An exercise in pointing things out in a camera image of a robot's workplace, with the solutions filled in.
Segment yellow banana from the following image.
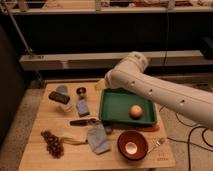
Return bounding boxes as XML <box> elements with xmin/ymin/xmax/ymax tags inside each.
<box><xmin>60</xmin><ymin>134</ymin><xmax>87</xmax><ymax>145</ymax></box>

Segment small metal cup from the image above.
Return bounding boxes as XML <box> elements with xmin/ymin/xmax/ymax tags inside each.
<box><xmin>76</xmin><ymin>87</ymin><xmax>86</xmax><ymax>99</ymax></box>

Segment black handled knife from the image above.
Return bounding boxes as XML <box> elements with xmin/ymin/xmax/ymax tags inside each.
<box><xmin>70</xmin><ymin>118</ymin><xmax>99</xmax><ymax>126</ymax></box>

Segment metal fork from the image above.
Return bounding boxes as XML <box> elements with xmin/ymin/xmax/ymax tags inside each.
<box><xmin>148</xmin><ymin>138</ymin><xmax>166</xmax><ymax>154</ymax></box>

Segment black floor cables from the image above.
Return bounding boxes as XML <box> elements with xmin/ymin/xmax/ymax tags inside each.
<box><xmin>158</xmin><ymin>104</ymin><xmax>213</xmax><ymax>171</ymax></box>

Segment blue sponge block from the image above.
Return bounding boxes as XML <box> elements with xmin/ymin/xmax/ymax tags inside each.
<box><xmin>76</xmin><ymin>99</ymin><xmax>90</xmax><ymax>116</ymax></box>

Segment orange round fruit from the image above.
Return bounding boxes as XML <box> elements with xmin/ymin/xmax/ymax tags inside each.
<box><xmin>129</xmin><ymin>105</ymin><xmax>143</xmax><ymax>119</ymax></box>

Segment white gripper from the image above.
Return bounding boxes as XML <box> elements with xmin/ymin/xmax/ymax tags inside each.
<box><xmin>95</xmin><ymin>71</ymin><xmax>114</xmax><ymax>91</ymax></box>

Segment green plastic tray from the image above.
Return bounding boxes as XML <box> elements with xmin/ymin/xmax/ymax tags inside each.
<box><xmin>99</xmin><ymin>89</ymin><xmax>157</xmax><ymax>125</ymax></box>

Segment bunch of dark grapes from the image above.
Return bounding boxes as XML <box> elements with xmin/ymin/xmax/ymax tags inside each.
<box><xmin>41</xmin><ymin>131</ymin><xmax>64</xmax><ymax>158</ymax></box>

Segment metal shelf rail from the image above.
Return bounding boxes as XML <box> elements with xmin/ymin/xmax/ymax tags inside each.
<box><xmin>19</xmin><ymin>50</ymin><xmax>213</xmax><ymax>71</ymax></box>

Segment clear plastic cup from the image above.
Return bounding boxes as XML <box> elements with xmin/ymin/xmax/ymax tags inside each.
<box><xmin>56</xmin><ymin>85</ymin><xmax>72</xmax><ymax>112</ymax></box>

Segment red chili pepper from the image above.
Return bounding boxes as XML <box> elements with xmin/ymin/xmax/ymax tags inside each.
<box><xmin>136</xmin><ymin>124</ymin><xmax>160</xmax><ymax>132</ymax></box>

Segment red brown bowl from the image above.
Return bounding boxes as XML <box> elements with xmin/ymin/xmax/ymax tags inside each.
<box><xmin>117</xmin><ymin>130</ymin><xmax>148</xmax><ymax>161</ymax></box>

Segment blue folded cloth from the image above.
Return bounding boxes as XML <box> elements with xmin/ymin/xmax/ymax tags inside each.
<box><xmin>87</xmin><ymin>124</ymin><xmax>111</xmax><ymax>155</ymax></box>

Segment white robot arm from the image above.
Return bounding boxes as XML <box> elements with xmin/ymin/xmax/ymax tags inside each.
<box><xmin>95</xmin><ymin>52</ymin><xmax>213</xmax><ymax>130</ymax></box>

